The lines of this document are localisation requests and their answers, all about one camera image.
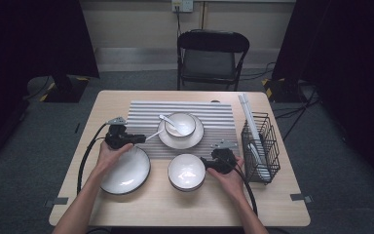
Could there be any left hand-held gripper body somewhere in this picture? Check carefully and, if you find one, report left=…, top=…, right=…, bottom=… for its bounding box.
left=104, top=116, right=134, bottom=150

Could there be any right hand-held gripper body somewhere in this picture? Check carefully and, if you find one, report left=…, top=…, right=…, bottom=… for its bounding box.
left=207, top=139, right=242, bottom=176

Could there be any white chopstick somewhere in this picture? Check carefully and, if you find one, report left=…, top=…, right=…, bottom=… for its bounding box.
left=145, top=128, right=166, bottom=141
left=242, top=93, right=261, bottom=147
left=238, top=93, right=257, bottom=147

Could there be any black wire basket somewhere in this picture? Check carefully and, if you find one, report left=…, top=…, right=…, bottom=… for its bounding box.
left=241, top=111, right=281, bottom=185

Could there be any white plate dark rim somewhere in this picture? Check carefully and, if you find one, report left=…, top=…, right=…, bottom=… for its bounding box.
left=156, top=112, right=206, bottom=150
left=99, top=145, right=152, bottom=196

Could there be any white bowl dark rim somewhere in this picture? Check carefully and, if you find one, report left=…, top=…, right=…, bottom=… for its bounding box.
left=167, top=153, right=206, bottom=193
left=164, top=111, right=197, bottom=138

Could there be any person's left hand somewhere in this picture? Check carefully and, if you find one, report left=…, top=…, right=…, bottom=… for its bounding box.
left=95, top=141, right=134, bottom=177

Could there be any person's right hand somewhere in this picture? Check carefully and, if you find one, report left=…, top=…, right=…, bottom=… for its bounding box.
left=206, top=156, right=246, bottom=201

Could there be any striped woven placemat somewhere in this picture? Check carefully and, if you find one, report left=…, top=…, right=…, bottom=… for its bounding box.
left=125, top=99, right=242, bottom=160

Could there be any black stand base yellow tape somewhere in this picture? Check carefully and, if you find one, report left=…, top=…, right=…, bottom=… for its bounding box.
left=261, top=77, right=305, bottom=104
left=39, top=74, right=91, bottom=104

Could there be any grey tape strip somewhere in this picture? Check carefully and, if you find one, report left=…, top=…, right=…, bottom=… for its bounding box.
left=289, top=193, right=314, bottom=205
left=44, top=196, right=70, bottom=209

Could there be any grey round floor plate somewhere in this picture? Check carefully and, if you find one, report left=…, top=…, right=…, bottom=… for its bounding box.
left=26, top=75, right=55, bottom=98

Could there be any black folding chair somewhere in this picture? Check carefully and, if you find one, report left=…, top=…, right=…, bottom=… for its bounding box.
left=176, top=28, right=251, bottom=92

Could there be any dark curtain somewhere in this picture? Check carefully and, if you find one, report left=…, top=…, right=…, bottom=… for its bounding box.
left=272, top=0, right=374, bottom=196
left=0, top=0, right=100, bottom=170

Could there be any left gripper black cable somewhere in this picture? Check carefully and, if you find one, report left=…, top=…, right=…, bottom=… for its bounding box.
left=76, top=122, right=111, bottom=196

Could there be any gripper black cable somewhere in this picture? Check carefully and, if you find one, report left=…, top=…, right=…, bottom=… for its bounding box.
left=76, top=122, right=111, bottom=196
left=218, top=155, right=259, bottom=216

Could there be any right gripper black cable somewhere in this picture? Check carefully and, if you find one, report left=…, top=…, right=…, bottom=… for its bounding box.
left=218, top=155, right=259, bottom=216

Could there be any black floor cable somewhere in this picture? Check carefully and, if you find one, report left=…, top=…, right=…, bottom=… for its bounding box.
left=281, top=85, right=319, bottom=141
left=273, top=97, right=320, bottom=120
left=239, top=61, right=277, bottom=82

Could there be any black outlet cable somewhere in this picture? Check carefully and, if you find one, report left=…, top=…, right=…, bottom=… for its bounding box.
left=174, top=5, right=183, bottom=38

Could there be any white wall outlet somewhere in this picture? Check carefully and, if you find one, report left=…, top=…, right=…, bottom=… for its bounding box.
left=170, top=0, right=195, bottom=14

